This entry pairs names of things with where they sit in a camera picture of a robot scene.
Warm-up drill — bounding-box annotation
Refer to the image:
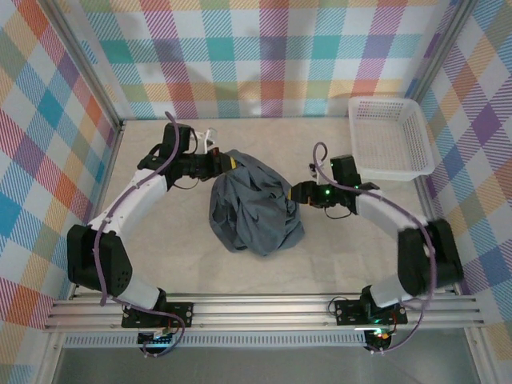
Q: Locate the grey t-shirt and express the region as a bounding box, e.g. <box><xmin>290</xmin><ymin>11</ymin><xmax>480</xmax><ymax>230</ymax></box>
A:
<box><xmin>208</xmin><ymin>148</ymin><xmax>306</xmax><ymax>257</ymax></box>

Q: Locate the white perforated plastic basket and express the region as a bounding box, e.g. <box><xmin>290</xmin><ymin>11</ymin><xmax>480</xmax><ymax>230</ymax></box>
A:
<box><xmin>346</xmin><ymin>96</ymin><xmax>436</xmax><ymax>182</ymax></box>

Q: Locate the white left camera mount bracket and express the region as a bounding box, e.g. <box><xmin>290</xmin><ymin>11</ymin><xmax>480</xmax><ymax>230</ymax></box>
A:
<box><xmin>194</xmin><ymin>127</ymin><xmax>220</xmax><ymax>155</ymax></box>

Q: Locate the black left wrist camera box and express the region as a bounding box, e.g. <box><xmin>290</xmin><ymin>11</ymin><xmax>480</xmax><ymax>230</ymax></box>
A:
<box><xmin>161</xmin><ymin>122</ymin><xmax>194</xmax><ymax>156</ymax></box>

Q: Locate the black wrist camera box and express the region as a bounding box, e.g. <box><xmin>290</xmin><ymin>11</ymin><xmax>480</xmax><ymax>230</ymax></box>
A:
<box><xmin>330</xmin><ymin>154</ymin><xmax>361</xmax><ymax>188</ymax></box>
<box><xmin>161</xmin><ymin>122</ymin><xmax>194</xmax><ymax>156</ymax></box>

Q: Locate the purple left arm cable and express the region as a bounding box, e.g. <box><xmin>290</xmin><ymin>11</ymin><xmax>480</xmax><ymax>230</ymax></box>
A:
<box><xmin>92</xmin><ymin>111</ymin><xmax>187</xmax><ymax>359</ymax></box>

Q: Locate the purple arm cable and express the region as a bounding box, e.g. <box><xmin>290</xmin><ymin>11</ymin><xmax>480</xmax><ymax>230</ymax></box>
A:
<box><xmin>311</xmin><ymin>142</ymin><xmax>438</xmax><ymax>355</ymax></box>
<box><xmin>92</xmin><ymin>111</ymin><xmax>187</xmax><ymax>359</ymax></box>

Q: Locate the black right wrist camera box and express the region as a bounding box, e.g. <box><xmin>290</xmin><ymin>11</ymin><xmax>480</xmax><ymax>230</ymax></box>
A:
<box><xmin>330</xmin><ymin>154</ymin><xmax>361</xmax><ymax>188</ymax></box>

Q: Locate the aluminium side frame strip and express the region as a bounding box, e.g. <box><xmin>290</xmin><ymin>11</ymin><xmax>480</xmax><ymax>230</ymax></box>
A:
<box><xmin>38</xmin><ymin>119</ymin><xmax>127</xmax><ymax>384</ymax></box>
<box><xmin>414</xmin><ymin>175</ymin><xmax>497</xmax><ymax>384</ymax></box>

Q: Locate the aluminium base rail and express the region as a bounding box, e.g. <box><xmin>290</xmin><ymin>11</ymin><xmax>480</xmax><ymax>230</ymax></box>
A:
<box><xmin>42</xmin><ymin>293</ymin><xmax>486</xmax><ymax>334</ymax></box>

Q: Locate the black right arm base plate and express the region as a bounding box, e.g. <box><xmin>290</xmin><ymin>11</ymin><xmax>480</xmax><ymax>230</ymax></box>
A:
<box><xmin>333</xmin><ymin>298</ymin><xmax>409</xmax><ymax>327</ymax></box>

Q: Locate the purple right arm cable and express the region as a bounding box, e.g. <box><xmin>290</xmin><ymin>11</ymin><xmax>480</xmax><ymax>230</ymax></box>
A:
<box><xmin>311</xmin><ymin>142</ymin><xmax>438</xmax><ymax>355</ymax></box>

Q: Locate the slotted grey cable duct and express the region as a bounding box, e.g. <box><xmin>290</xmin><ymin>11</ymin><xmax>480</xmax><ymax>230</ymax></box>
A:
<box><xmin>62</xmin><ymin>333</ymin><xmax>368</xmax><ymax>349</ymax></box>

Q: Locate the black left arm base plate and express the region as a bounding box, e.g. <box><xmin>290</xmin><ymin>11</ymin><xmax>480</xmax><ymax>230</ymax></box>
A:
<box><xmin>121</xmin><ymin>302</ymin><xmax>196</xmax><ymax>330</ymax></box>

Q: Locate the aluminium corner post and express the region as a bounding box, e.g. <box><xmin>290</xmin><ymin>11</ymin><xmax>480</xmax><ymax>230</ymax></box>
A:
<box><xmin>404</xmin><ymin>0</ymin><xmax>481</xmax><ymax>106</ymax></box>
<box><xmin>39</xmin><ymin>0</ymin><xmax>128</xmax><ymax>139</ymax></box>

